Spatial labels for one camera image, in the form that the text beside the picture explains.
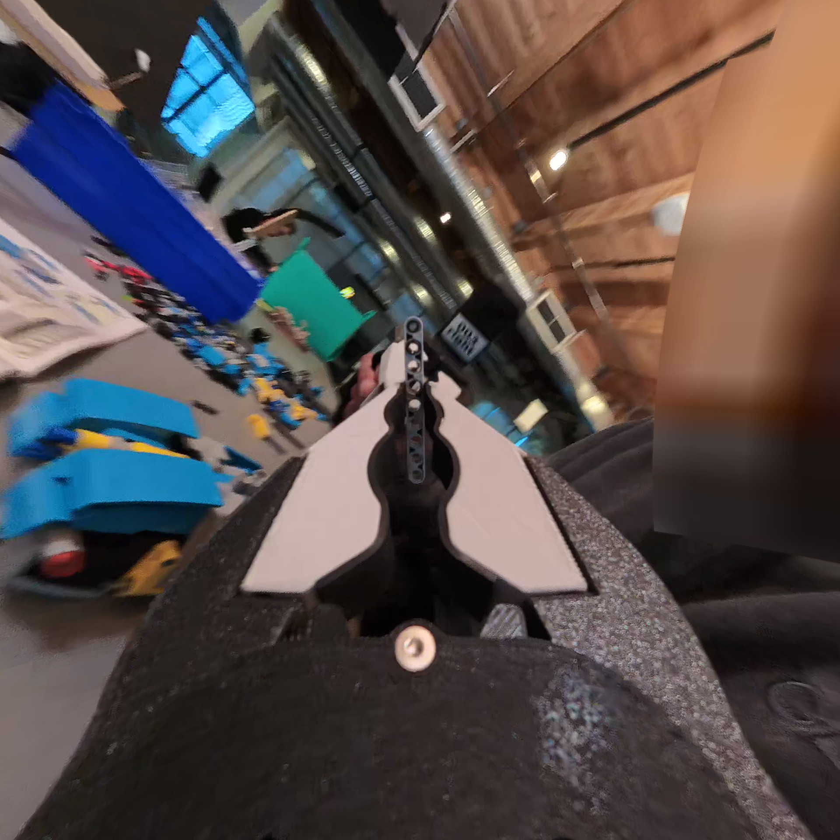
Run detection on small ceiling air vent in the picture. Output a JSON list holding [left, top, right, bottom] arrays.
[[524, 287, 586, 350]]

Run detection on green plastic board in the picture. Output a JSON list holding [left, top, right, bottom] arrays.
[[259, 239, 379, 362]]

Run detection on black ceiling track rail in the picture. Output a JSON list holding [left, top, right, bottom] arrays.
[[570, 31, 777, 150]]

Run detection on grey perforated toy beam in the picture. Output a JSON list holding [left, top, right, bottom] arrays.
[[403, 316, 428, 486]]

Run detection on large window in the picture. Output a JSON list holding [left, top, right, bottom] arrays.
[[160, 31, 257, 159]]

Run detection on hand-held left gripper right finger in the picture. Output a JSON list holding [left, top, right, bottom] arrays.
[[425, 382, 589, 598]]

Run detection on person's right hand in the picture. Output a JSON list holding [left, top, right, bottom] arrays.
[[346, 356, 383, 413]]

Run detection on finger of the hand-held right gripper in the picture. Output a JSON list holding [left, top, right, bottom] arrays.
[[375, 340, 409, 402]]

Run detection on white and wooden jointed arm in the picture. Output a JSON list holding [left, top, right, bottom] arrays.
[[0, 0, 153, 112]]

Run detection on dark panel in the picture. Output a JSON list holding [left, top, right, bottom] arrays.
[[39, 0, 221, 129]]

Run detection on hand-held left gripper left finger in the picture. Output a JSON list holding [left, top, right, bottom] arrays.
[[240, 381, 403, 599]]

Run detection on grey desk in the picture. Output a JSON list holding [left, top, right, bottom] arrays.
[[0, 105, 342, 840]]

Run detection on pile of small toy bricks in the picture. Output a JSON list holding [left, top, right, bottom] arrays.
[[82, 233, 330, 429]]

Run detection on small wooden model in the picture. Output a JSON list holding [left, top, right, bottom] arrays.
[[268, 307, 311, 350]]

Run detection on blue toy car model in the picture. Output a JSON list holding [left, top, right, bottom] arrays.
[[0, 377, 265, 602]]

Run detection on blue plastic bin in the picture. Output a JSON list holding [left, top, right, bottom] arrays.
[[10, 82, 265, 326]]

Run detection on white ceiling sensor box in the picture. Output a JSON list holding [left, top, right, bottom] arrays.
[[652, 193, 690, 238]]

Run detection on metal ventilation duct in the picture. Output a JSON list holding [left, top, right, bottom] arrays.
[[262, 13, 618, 421]]

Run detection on toy building instruction booklet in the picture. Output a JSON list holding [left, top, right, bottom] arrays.
[[0, 220, 149, 383]]

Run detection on large ceiling air vent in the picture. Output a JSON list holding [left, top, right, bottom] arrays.
[[386, 64, 448, 130]]

